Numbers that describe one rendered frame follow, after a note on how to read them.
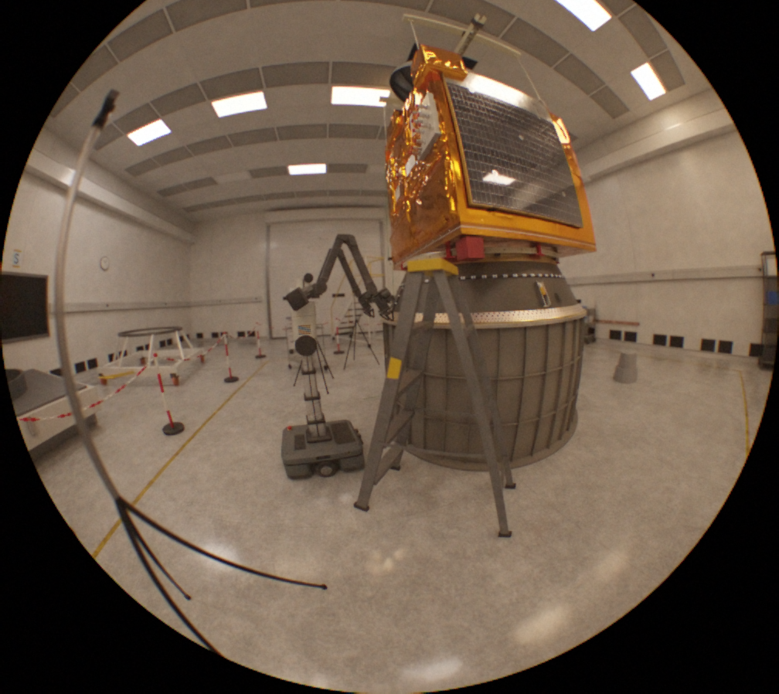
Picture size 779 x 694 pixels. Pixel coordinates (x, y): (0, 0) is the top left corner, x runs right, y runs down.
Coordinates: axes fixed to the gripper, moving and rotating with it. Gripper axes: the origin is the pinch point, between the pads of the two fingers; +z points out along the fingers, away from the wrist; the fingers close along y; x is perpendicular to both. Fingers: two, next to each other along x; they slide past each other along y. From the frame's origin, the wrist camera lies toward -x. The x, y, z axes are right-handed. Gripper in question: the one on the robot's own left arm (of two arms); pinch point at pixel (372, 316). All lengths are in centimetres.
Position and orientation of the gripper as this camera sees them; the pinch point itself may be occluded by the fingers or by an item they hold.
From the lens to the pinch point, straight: 213.8
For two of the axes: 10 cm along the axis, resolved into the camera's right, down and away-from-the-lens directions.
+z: 5.1, 8.4, 2.0
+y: -3.6, -0.1, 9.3
